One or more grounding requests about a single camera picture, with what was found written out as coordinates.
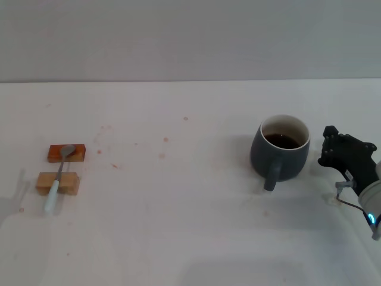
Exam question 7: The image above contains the light tan wooden block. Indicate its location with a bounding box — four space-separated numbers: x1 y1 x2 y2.
35 172 81 197

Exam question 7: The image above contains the light blue handled metal spoon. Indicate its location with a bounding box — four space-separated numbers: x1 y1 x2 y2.
43 144 77 213

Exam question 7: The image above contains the dark coffee liquid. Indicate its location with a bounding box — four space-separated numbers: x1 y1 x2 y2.
263 133 302 150

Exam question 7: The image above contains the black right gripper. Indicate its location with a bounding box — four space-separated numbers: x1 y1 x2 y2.
317 125 381 195

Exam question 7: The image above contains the reddish brown wooden block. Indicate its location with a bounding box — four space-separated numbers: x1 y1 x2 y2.
47 144 87 163

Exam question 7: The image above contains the dark grey ceramic mug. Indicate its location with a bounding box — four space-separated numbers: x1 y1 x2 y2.
249 114 311 192

